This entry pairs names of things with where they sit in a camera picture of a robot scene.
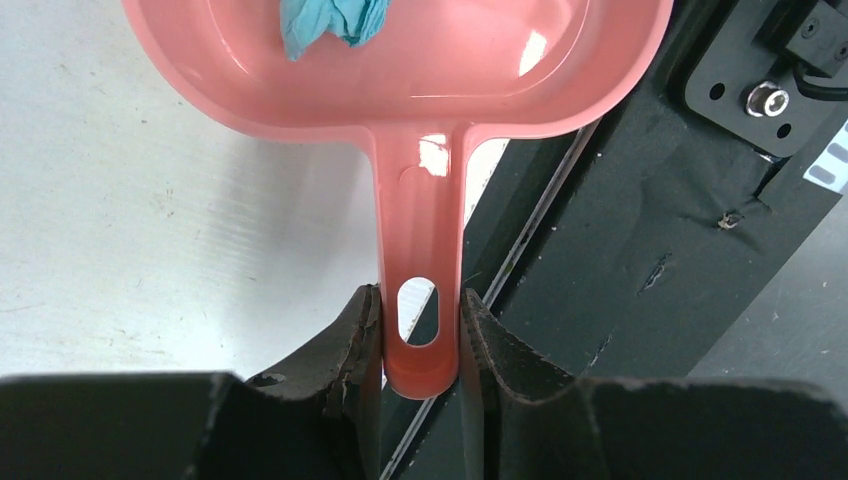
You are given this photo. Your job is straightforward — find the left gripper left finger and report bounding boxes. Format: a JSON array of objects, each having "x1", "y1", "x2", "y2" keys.
[{"x1": 185, "y1": 285, "x2": 382, "y2": 479}]

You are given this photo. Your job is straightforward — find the pink plastic dustpan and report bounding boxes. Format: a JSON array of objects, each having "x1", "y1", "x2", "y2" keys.
[{"x1": 123, "y1": 1, "x2": 673, "y2": 400}]

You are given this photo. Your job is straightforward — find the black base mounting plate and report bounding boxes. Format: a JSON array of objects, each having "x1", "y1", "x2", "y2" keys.
[{"x1": 382, "y1": 1, "x2": 847, "y2": 479}]

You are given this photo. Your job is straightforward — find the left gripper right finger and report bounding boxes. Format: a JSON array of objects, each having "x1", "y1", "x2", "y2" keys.
[{"x1": 459, "y1": 287, "x2": 664, "y2": 480}]

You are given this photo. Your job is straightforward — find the light blue paper scrap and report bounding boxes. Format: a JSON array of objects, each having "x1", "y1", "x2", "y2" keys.
[{"x1": 279, "y1": 0, "x2": 390, "y2": 61}]

